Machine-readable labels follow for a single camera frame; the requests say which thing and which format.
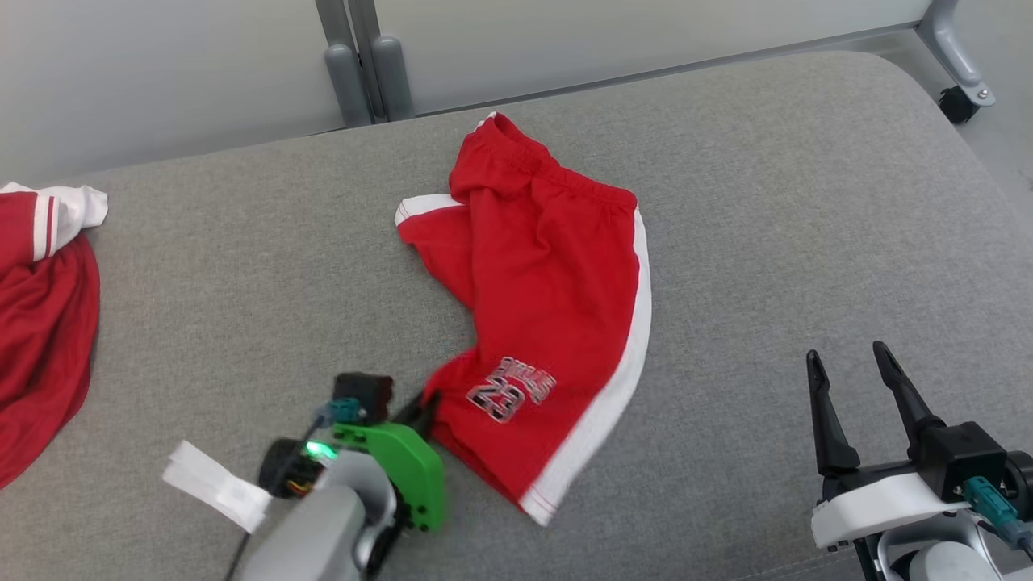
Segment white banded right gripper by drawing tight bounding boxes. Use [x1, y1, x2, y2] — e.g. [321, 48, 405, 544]
[805, 341, 970, 552]

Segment red white basketball shorts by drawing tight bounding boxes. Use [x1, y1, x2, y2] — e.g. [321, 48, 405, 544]
[394, 111, 653, 527]

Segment white paper cable tag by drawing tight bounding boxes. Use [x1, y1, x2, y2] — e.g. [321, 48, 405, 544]
[161, 440, 274, 534]

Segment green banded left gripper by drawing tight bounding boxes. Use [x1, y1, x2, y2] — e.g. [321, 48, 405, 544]
[258, 390, 448, 534]

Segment grey partition post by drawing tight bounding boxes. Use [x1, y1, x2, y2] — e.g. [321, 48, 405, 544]
[315, 0, 373, 128]
[349, 0, 416, 123]

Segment red white basketball jersey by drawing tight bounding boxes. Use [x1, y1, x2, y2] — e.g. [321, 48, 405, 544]
[0, 182, 110, 491]

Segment black cable with teal plug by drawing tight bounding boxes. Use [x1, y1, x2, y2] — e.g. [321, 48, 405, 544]
[224, 397, 362, 581]
[960, 476, 1033, 562]

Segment grey metal leg with caster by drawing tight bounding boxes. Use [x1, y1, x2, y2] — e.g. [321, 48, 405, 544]
[916, 0, 996, 125]

